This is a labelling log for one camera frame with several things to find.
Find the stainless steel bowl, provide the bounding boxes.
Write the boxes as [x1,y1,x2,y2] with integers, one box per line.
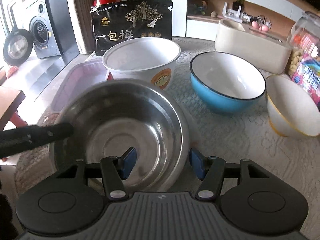
[49,79,190,192]

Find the clear glass snack jar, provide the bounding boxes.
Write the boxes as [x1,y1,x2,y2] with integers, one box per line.
[286,11,319,78]

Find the blue enamel bowl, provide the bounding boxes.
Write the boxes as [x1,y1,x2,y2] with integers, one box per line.
[190,51,266,115]

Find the red plastic stool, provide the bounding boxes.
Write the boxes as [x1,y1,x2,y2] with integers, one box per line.
[0,112,28,131]

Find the pink round earmuffs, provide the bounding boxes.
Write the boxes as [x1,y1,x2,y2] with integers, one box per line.
[251,21,270,32]

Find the black plum snack bag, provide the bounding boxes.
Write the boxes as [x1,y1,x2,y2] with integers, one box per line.
[90,0,173,56]

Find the white paper noodle bowl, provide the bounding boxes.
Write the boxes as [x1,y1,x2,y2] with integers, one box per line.
[102,37,181,89]

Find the grey washing machine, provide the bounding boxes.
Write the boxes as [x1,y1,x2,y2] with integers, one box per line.
[3,0,62,67]

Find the pink marshmallow bag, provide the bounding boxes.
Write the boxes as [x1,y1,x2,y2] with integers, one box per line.
[291,53,319,108]

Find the white lace tablecloth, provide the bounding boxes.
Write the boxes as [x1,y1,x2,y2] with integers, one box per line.
[14,37,319,239]

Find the cream tissue box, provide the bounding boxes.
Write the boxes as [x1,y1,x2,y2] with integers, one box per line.
[215,20,292,74]

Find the white charging stand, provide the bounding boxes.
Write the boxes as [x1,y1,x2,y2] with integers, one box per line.
[222,2,252,23]

